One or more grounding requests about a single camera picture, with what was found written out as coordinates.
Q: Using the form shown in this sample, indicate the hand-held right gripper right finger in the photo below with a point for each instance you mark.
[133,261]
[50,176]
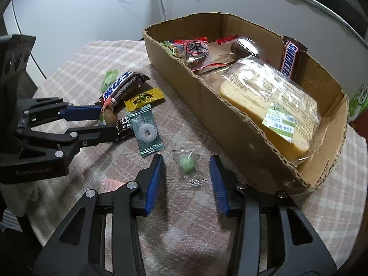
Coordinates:
[218,184]

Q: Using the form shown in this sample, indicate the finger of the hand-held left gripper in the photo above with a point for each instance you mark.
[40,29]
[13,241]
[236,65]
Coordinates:
[97,135]
[83,112]

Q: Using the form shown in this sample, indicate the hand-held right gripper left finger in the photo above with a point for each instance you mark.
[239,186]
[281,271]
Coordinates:
[153,181]

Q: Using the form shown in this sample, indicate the olive candy packet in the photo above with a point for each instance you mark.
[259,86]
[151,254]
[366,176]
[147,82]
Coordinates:
[108,118]

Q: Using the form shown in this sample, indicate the black candy packet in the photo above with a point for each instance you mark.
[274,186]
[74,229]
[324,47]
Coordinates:
[125,126]

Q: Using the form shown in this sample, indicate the green candy clear wrapper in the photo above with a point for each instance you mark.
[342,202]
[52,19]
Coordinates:
[187,164]

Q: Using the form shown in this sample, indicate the brown chocolate bar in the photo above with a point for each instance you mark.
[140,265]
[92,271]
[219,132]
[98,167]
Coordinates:
[120,87]
[289,57]

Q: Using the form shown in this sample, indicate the brown cardboard box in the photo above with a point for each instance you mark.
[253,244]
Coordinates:
[230,132]

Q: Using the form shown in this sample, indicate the clear-wrapped bread loaf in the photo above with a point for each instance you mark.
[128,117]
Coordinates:
[258,100]

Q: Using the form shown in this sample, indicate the green jelly cup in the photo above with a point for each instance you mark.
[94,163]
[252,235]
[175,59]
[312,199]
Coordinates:
[172,49]

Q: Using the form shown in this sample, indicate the clear red-ended snack packet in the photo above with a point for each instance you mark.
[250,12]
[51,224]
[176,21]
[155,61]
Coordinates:
[195,51]
[241,49]

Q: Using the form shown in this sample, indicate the pink wrapper piece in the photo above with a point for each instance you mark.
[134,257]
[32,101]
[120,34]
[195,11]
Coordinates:
[113,184]

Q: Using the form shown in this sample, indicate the teal mint candy packet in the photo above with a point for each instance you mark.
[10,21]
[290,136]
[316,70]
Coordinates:
[146,133]

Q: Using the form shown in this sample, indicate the yellow candy packet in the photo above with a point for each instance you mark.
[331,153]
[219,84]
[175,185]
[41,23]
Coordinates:
[143,99]

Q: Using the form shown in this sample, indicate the plaid tablecloth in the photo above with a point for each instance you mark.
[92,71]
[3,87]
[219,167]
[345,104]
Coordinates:
[187,235]

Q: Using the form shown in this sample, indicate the green carton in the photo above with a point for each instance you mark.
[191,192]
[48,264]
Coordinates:
[359,103]

